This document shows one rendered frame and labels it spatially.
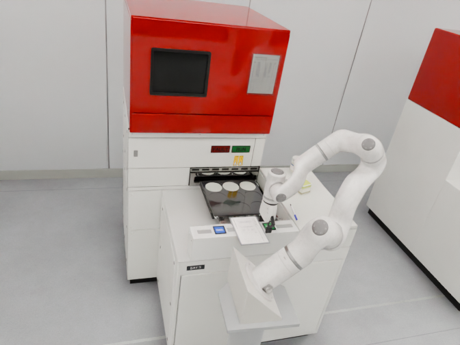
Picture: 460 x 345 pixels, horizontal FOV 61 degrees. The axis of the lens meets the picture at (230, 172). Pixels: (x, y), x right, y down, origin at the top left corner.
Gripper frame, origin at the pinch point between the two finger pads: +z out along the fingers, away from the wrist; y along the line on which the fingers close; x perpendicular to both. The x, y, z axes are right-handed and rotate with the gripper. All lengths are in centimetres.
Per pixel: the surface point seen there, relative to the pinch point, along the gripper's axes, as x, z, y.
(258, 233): -5.2, 1.0, 4.7
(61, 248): -109, 97, -105
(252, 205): 3.7, 7.4, -27.5
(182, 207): -34, 15, -40
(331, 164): 179, 88, -206
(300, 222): 20.9, 0.9, -1.6
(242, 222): -10.3, 1.0, -4.9
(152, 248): -48, 62, -58
